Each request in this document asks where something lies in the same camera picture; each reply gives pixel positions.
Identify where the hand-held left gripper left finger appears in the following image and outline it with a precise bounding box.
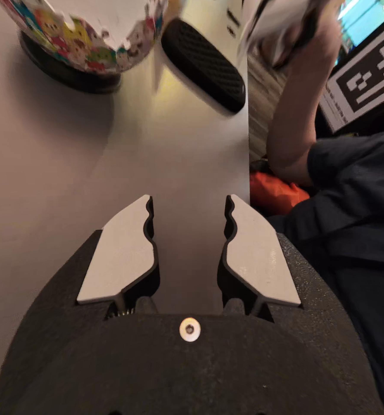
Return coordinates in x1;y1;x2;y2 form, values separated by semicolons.
77;195;160;310

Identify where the black padded wrist rest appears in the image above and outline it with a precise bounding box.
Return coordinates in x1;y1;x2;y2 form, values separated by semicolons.
161;18;246;115

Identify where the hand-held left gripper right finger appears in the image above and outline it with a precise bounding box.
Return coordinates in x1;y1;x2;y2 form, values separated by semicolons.
217;194;301;316

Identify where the black white marker sign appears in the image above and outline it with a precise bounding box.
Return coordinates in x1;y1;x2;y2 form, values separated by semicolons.
318;19;384;134

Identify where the half-built colourful puzzle ball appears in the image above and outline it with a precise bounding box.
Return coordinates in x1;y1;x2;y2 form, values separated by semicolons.
0;0;167;76

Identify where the red orange item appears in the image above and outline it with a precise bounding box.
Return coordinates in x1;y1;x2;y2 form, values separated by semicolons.
250;172;310;216

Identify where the black round ball stand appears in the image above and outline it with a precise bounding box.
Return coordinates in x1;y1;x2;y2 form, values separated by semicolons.
19;31;123;94

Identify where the person's dark blue shirt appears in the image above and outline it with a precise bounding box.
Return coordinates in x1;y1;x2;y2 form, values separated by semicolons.
267;130;384;415

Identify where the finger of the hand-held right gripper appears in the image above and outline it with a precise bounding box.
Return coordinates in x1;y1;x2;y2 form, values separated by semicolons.
239;0;311;64

